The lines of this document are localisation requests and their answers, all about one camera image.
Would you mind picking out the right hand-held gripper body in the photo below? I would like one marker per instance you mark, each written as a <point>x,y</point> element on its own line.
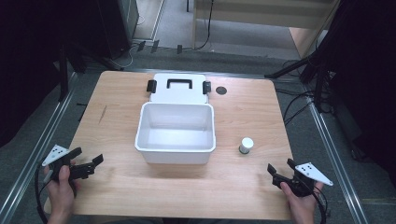
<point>313,173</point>

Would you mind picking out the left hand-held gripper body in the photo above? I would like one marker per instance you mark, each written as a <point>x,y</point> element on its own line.
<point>56,153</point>

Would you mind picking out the person's right hand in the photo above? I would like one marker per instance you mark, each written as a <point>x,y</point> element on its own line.
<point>303,207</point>

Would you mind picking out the person's left hand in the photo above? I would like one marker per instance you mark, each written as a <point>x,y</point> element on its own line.
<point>60,196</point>

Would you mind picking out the small white bottle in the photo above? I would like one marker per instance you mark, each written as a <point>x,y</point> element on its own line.
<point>246,145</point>

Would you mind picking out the black metal stand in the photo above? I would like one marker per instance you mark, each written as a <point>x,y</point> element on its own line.
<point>63,74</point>
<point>311,68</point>

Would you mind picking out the white plastic storage box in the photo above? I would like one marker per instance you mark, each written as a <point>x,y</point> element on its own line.
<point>176,130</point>

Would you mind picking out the black round table grommet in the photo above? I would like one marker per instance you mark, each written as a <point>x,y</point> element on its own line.
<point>221,90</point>

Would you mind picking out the dark curtain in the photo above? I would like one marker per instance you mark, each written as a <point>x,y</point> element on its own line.
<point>28,62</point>
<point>367,77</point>

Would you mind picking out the black cabinet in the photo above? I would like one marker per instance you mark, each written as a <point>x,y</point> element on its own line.
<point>120,25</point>

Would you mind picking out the silver metal floor rail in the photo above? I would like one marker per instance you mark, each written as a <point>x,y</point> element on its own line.
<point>336,161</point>
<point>34,152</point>

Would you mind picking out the light wooden furniture frame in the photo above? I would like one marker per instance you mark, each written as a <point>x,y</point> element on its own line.
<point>249,17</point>

